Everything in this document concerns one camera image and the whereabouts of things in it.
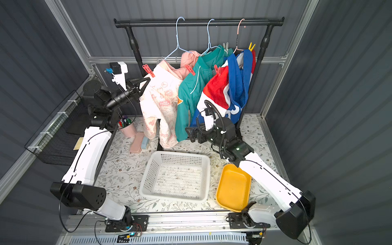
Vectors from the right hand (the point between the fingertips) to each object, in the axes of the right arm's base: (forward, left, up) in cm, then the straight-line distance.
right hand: (195, 125), depth 68 cm
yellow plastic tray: (-16, -21, -35) cm, 43 cm away
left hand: (+7, +18, +20) cm, 28 cm away
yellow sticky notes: (-5, +56, -8) cm, 57 cm away
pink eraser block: (+13, +41, -33) cm, 54 cm away
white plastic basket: (-10, +11, -35) cm, 38 cm away
